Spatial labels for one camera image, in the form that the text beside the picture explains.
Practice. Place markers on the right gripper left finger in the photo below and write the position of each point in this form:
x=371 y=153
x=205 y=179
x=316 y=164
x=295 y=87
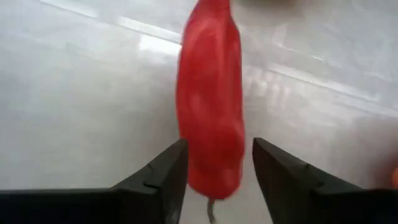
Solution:
x=93 y=207

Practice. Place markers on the red chili pepper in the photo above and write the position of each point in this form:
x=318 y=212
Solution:
x=211 y=109

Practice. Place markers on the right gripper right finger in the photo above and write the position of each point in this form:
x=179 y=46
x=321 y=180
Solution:
x=311 y=205

